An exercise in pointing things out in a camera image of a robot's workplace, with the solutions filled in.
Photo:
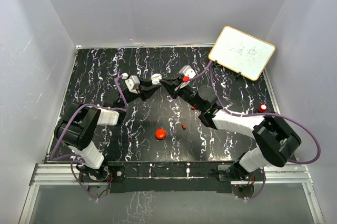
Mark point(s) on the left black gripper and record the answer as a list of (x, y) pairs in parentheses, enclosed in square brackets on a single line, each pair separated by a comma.
[(146, 89)]

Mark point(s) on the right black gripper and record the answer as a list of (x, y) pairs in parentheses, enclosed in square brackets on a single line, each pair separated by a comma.
[(171, 84)]

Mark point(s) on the white earbud charging case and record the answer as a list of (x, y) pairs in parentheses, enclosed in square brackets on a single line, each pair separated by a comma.
[(155, 79)]

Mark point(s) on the red earbud charging case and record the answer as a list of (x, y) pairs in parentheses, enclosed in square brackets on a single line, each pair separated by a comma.
[(160, 134)]

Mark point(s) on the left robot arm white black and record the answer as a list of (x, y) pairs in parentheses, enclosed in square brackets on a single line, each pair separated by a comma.
[(77, 127)]

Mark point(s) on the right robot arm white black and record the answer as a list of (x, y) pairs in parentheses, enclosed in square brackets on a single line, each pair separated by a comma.
[(275, 138)]

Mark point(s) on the black front base bar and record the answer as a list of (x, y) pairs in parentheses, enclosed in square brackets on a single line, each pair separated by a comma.
[(167, 176)]

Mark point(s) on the red emergency stop button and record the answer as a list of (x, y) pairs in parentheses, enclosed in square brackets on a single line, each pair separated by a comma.
[(262, 108)]

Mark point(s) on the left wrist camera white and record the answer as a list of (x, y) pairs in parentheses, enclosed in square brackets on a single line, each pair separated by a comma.
[(132, 83)]

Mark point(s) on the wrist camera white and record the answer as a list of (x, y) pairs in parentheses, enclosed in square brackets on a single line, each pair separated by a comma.
[(187, 73), (132, 83)]

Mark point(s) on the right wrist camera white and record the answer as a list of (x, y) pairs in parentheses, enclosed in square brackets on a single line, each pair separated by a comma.
[(187, 73)]

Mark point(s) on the whiteboard with wooden frame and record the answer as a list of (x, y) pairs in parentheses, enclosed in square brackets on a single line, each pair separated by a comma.
[(241, 52)]

